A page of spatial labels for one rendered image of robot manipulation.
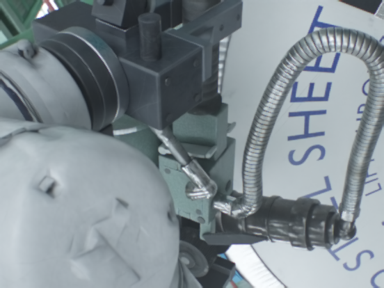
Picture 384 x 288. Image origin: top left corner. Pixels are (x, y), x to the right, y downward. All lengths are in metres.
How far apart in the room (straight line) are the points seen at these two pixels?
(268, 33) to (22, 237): 0.56
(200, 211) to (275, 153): 0.24
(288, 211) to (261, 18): 0.23
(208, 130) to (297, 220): 0.16
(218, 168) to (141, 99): 0.20
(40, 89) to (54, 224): 0.17
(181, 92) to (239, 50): 0.32
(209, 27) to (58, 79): 0.16
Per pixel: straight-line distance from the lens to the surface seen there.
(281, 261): 0.97
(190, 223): 0.75
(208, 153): 0.56
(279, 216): 0.68
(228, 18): 0.51
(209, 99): 0.55
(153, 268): 0.25
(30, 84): 0.37
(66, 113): 0.37
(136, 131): 0.57
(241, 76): 0.75
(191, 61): 0.41
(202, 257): 0.70
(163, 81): 0.39
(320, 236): 0.66
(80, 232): 0.22
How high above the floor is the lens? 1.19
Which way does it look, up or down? 10 degrees up
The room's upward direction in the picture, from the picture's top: 115 degrees counter-clockwise
